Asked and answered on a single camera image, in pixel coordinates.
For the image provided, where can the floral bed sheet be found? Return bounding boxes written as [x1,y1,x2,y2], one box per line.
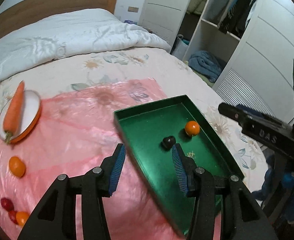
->
[0,48,268,191]

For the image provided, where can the orange tangerine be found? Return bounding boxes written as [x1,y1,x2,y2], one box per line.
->
[8,156,26,178]
[184,120,200,137]
[16,211,29,227]

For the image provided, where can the white wardrobe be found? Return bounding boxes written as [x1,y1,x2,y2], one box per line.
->
[139,0,294,123]

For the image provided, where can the wooden headboard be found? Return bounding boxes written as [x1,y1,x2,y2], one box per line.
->
[0,0,117,39]

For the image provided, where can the white duvet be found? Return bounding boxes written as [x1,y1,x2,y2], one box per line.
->
[0,9,171,82]

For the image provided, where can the blue towel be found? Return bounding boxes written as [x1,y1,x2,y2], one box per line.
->
[188,50,227,83]

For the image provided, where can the carrot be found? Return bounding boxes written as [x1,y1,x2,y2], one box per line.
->
[3,81,25,144]

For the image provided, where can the pink plastic sheet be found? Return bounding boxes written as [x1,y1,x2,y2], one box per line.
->
[0,79,179,239]

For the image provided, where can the green tray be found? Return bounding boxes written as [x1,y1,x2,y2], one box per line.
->
[114,95,244,236]

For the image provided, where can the orange white plate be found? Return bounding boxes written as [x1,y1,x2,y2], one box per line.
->
[0,89,41,144]

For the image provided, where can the white shopping bag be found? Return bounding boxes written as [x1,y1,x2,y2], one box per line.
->
[171,34,188,60]

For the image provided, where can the hanging clothes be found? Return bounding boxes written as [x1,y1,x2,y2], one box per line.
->
[187,0,257,38]

